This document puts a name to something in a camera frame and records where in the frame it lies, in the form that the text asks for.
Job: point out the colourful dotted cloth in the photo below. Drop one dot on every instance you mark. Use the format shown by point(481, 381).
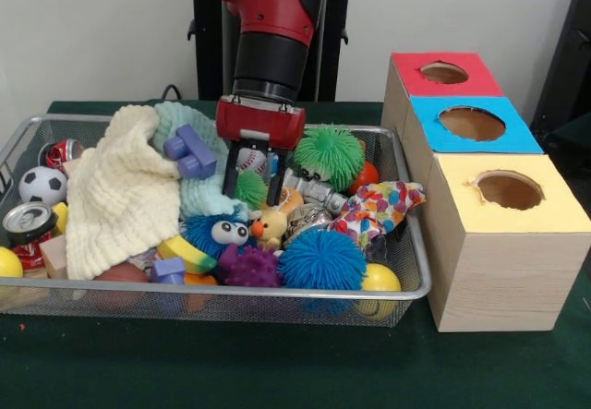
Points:
point(378, 206)

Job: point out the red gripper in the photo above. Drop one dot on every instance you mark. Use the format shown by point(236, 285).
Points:
point(258, 123)

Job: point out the blue spiky rubber ball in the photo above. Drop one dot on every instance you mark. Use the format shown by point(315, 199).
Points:
point(323, 259)

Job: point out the yellow plush duck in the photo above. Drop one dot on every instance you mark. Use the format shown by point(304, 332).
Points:
point(270, 226)

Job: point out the cream muslin cloth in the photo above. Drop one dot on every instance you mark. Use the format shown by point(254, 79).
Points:
point(120, 196)

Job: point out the black chair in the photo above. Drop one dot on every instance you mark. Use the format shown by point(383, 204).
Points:
point(575, 58)

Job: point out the blue fuzzy toy with eyes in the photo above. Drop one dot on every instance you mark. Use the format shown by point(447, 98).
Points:
point(198, 233)

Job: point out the dark green tablecloth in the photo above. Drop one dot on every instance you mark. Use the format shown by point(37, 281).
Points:
point(277, 372)

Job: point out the purple plastic building block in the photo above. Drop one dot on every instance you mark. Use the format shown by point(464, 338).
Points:
point(191, 150)

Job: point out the wooden box with three holes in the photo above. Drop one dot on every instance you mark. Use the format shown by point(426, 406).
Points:
point(503, 280)

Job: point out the large green spiky ball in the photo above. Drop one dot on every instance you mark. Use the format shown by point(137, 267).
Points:
point(330, 150)

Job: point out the black and white soccer ball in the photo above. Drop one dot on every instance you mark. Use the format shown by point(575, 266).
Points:
point(44, 186)

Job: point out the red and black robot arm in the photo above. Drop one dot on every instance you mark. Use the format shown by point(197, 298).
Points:
point(272, 7)

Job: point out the mint green muslin cloth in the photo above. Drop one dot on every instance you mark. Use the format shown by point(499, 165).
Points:
point(203, 196)

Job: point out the purple spiky rubber ball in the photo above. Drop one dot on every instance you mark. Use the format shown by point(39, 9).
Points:
point(249, 267)

